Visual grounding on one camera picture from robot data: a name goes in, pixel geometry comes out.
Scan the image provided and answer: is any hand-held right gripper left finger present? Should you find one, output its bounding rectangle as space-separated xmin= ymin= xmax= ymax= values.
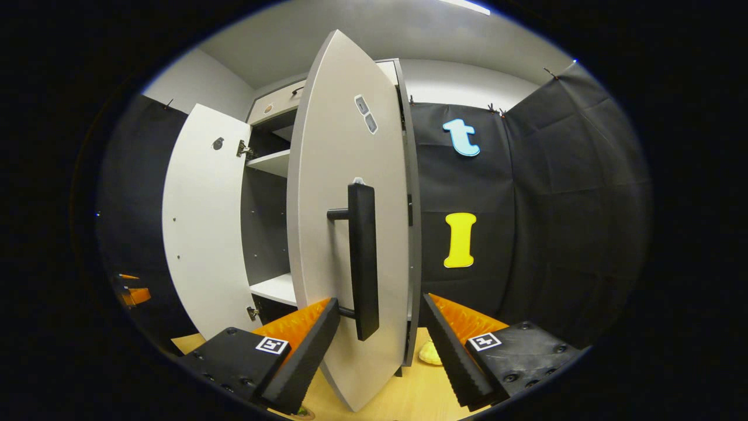
xmin=177 ymin=297 xmax=341 ymax=415

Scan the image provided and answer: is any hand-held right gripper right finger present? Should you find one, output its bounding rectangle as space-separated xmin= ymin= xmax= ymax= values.
xmin=422 ymin=292 xmax=585 ymax=410

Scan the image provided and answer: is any grey cabinet door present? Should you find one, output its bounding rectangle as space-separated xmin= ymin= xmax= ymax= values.
xmin=162 ymin=103 xmax=264 ymax=341
xmin=286 ymin=29 xmax=413 ymax=413

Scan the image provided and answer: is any grey cabinet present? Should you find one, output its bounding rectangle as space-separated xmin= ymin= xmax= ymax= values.
xmin=240 ymin=58 xmax=423 ymax=375

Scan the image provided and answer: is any grey cabinet shelf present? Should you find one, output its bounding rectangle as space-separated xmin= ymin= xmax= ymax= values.
xmin=247 ymin=149 xmax=291 ymax=178

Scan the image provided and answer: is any grey cabinet drawer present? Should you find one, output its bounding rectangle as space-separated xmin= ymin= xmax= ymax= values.
xmin=248 ymin=58 xmax=401 ymax=125

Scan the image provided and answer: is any black backdrop cloth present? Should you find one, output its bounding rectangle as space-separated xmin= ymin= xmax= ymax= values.
xmin=96 ymin=94 xmax=196 ymax=351
xmin=403 ymin=61 xmax=652 ymax=351

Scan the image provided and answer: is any black door handle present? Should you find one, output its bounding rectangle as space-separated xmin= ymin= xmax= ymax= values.
xmin=326 ymin=182 xmax=380 ymax=342

